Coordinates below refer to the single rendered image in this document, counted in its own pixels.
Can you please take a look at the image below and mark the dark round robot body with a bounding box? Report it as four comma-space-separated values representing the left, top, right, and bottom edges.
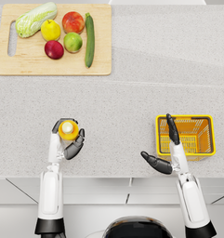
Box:
101, 215, 175, 238

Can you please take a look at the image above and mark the lemon tea bottle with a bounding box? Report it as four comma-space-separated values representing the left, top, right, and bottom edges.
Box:
58, 120, 80, 141

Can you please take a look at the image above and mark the dark red apple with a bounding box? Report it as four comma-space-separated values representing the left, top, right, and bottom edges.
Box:
44, 40, 65, 60

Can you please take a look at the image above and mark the yellow slatted basket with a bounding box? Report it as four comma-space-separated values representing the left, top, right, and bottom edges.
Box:
155, 114, 217, 162

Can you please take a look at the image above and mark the green apple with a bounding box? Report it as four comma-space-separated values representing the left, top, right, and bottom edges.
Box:
63, 32, 84, 54

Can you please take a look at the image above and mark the napa cabbage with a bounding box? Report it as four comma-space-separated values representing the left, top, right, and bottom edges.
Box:
14, 1, 59, 39

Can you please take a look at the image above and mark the green cucumber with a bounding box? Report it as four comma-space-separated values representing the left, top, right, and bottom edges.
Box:
84, 12, 96, 69

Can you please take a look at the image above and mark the wooden cutting board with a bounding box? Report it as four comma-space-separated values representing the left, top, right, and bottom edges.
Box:
0, 3, 112, 77

